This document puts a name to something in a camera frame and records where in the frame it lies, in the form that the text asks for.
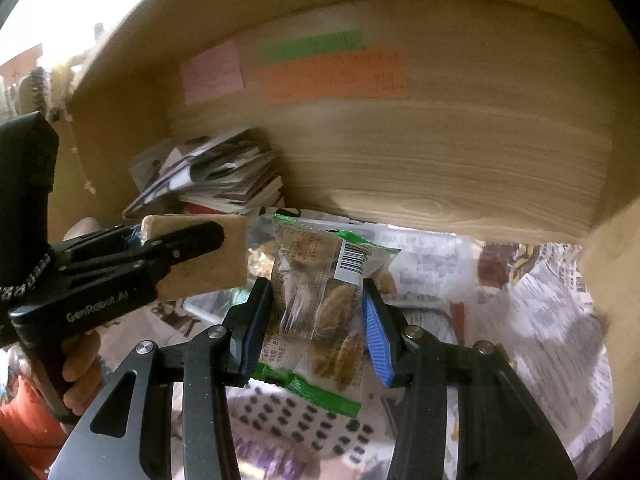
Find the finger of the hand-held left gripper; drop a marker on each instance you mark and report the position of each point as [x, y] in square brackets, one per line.
[195, 240]
[131, 237]

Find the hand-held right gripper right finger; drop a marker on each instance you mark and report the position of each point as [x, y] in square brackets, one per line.
[380, 340]

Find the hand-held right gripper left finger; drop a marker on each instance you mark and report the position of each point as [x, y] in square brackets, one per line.
[252, 340]

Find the puffed rice cracker block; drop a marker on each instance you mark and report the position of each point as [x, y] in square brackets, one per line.
[220, 275]

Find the clear green-edged cookie packet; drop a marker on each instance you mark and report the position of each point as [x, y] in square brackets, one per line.
[310, 280]

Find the person's left hand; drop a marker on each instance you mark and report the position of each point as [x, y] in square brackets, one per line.
[82, 360]

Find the stack of books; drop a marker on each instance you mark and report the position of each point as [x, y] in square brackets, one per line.
[225, 175]

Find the black dotted white packet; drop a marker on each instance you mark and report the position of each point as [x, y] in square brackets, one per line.
[300, 425]

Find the newspaper sheet cover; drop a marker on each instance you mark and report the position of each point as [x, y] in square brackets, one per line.
[545, 320]

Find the pink sticky note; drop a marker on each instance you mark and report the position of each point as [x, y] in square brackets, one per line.
[212, 74]

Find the braided headband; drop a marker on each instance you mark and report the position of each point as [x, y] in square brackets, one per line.
[35, 91]

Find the orange sticky note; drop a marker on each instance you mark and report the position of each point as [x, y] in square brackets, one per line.
[332, 77]

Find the green sticky note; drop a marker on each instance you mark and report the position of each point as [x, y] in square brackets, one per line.
[312, 46]

